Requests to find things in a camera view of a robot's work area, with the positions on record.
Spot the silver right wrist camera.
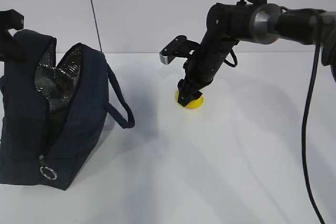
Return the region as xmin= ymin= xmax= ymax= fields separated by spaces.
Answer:
xmin=159 ymin=35 xmax=199 ymax=65

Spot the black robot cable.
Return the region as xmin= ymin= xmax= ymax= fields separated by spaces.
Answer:
xmin=301 ymin=11 xmax=327 ymax=224

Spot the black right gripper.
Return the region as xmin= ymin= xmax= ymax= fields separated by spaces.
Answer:
xmin=177 ymin=38 xmax=239 ymax=106

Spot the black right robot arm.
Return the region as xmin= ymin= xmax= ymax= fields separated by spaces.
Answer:
xmin=177 ymin=3 xmax=335 ymax=106

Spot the dark blue lunch bag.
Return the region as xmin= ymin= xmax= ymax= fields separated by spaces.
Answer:
xmin=1 ymin=29 xmax=135 ymax=190

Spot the yellow lemon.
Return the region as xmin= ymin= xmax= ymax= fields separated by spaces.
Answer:
xmin=175 ymin=91 xmax=204 ymax=109

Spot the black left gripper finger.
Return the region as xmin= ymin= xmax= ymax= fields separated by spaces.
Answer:
xmin=1 ymin=9 xmax=26 ymax=62

